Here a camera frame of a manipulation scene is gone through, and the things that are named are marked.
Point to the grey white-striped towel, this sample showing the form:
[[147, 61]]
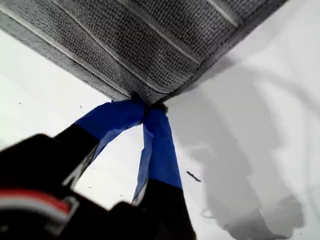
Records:
[[125, 37]]

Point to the small dark debris fleck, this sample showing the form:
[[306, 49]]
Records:
[[193, 176]]

